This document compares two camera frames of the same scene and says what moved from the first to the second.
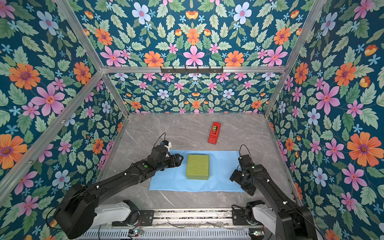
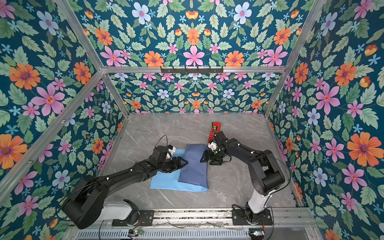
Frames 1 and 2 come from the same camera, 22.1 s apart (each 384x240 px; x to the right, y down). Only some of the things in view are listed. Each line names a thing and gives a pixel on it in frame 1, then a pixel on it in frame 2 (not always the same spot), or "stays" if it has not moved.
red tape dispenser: x=214 y=133 stays
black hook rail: x=192 y=70 stays
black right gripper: x=248 y=188 → x=209 y=153
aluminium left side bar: x=67 y=111 stays
